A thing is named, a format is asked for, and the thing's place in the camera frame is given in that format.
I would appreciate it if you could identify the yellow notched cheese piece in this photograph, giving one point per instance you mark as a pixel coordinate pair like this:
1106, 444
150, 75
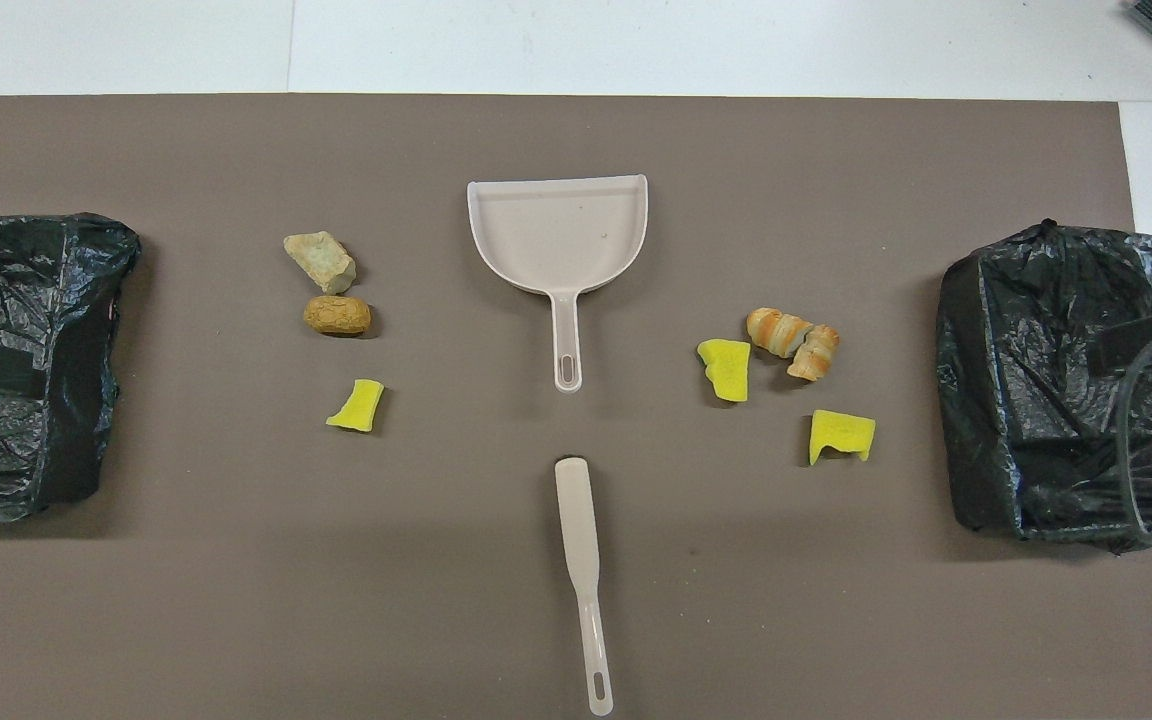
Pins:
836, 432

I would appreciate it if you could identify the yellow cheese wedge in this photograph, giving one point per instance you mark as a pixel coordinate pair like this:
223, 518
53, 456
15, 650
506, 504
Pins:
726, 368

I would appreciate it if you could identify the bin lined with black bag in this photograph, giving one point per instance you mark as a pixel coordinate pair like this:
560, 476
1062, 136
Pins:
1036, 400
16, 280

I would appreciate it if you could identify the brown table mat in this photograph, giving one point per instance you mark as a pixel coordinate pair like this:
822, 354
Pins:
236, 600

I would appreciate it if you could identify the beige plastic dustpan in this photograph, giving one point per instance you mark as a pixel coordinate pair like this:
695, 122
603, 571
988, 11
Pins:
556, 235

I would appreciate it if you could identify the pale dumpling pastry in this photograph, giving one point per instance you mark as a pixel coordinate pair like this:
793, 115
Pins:
321, 260

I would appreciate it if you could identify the beige hand brush black bristles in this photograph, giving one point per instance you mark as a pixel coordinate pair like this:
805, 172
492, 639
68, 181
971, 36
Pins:
576, 520

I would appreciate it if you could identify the brown oval bread roll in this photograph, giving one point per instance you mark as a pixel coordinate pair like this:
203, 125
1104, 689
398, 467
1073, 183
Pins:
336, 316

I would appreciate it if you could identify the golden striped croissant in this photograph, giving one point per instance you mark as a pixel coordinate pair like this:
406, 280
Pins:
781, 332

